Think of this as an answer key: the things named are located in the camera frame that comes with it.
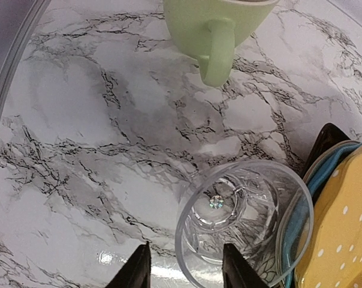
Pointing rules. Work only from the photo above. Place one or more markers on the black floral square plate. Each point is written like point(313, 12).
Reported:
point(331, 147)

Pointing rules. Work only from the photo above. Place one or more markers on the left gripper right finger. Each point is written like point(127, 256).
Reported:
point(237, 273)

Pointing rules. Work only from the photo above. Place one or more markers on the blue polka dot plate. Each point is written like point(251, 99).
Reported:
point(328, 247)

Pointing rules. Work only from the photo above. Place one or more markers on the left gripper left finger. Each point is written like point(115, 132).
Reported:
point(136, 271)

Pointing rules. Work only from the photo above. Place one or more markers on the clear glass blue flower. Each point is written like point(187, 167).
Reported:
point(261, 207)

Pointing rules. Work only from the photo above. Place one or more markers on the pale green mug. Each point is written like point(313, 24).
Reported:
point(209, 31)

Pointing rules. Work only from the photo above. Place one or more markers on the left aluminium frame post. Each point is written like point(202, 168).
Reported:
point(18, 20)

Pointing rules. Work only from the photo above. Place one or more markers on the orange polka dot plate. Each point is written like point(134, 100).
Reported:
point(334, 255)

